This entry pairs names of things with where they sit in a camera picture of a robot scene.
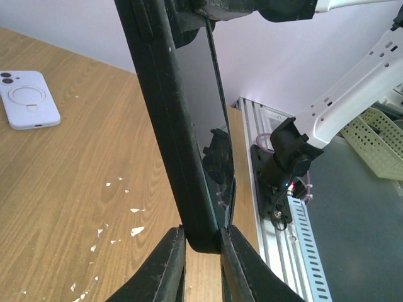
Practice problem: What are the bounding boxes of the aluminium front rail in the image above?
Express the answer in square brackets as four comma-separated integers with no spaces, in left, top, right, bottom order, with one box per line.
[235,98,312,301]

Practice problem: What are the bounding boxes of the pale green perforated basket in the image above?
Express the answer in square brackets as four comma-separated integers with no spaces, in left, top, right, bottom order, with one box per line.
[340,108,403,181]

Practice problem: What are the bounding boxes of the white debris pieces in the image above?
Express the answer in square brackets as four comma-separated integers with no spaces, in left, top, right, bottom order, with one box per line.
[12,176,146,302]

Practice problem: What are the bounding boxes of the black cased phone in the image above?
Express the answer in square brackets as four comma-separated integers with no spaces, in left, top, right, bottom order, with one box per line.
[115,1,236,254]

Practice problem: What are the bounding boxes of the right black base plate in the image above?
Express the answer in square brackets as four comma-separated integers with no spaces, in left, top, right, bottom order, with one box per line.
[250,145,292,232]

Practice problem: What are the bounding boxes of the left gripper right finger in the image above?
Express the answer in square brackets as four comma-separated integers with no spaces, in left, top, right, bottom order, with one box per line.
[220,225,303,302]

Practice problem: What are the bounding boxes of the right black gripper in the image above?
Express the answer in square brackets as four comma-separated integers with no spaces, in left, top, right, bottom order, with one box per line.
[172,0,317,48]

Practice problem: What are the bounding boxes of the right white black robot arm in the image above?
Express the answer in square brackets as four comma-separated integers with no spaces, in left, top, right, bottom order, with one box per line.
[176,14,402,189]

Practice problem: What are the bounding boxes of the lilac phone case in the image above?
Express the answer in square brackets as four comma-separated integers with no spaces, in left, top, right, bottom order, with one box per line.
[1,70,61,130]

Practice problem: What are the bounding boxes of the grey slotted cable duct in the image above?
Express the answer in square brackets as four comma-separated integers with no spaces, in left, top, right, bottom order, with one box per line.
[288,197,332,301]

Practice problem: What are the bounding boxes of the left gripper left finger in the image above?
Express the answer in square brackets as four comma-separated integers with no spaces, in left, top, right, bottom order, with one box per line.
[108,226,186,302]

